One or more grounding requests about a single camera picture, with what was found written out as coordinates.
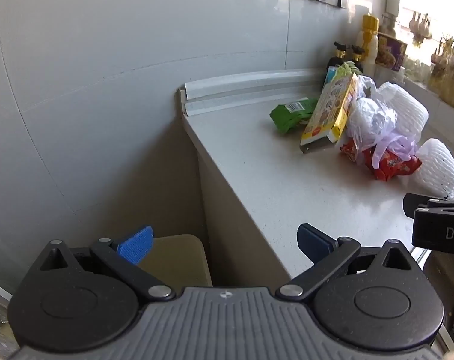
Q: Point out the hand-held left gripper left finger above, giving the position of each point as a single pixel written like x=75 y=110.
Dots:
x=137 y=245

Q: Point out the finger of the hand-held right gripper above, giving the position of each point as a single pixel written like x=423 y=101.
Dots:
x=418 y=199

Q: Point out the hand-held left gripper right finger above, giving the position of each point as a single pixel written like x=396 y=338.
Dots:
x=312 y=244

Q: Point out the red snack packet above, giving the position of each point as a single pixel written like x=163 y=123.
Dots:
x=395 y=167

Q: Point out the beige trash bin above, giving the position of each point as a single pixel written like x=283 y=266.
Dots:
x=178 y=258

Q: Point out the purple plastic bag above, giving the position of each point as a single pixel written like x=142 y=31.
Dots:
x=393 y=144

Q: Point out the white foam fruit net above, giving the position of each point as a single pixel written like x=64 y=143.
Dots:
x=438 y=168
x=406 y=108

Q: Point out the steel sink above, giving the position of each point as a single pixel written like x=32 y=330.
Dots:
x=442 y=281

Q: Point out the white crumpled plastic bag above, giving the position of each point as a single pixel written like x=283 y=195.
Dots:
x=365 y=116

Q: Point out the yellow cardboard box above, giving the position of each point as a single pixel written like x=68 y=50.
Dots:
x=330 y=112

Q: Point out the green snack packet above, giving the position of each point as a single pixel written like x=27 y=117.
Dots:
x=290 y=114

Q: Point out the purple instant noodle cup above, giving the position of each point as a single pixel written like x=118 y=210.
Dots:
x=389 y=52

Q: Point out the dark bottle with gold cap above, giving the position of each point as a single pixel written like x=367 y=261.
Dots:
x=357 y=58
x=337 y=60

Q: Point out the white bottle with yellow cap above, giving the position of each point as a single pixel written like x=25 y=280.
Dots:
x=368 y=37

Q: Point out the white backsplash trim strip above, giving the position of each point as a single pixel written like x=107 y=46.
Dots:
x=245 y=82

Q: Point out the glass jar with metal clasp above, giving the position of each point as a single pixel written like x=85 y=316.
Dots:
x=388 y=24

